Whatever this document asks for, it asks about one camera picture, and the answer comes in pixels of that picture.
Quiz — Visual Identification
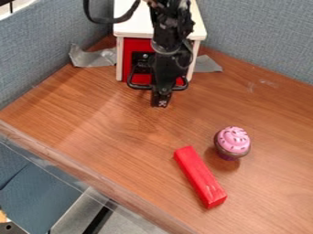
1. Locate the pink toy cupcake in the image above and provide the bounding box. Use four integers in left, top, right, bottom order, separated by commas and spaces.
212, 125, 253, 162

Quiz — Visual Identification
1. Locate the black cable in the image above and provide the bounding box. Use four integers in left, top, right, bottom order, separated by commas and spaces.
81, 0, 142, 25

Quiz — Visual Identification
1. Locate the white cabinet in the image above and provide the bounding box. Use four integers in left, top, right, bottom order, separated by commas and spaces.
112, 0, 209, 82

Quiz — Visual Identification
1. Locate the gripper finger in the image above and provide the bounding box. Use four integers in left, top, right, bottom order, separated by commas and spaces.
150, 90, 173, 109

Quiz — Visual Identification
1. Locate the grey tape patch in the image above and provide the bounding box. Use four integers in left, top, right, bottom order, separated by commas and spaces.
67, 42, 119, 69
191, 54, 225, 74

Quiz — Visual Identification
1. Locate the red drawer with black handle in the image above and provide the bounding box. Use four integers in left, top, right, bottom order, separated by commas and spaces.
121, 37, 191, 91

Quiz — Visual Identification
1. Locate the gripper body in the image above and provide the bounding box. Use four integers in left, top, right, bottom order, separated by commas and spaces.
148, 49, 195, 94

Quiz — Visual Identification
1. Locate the red block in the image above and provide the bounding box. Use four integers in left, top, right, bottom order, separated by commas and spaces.
172, 145, 229, 209

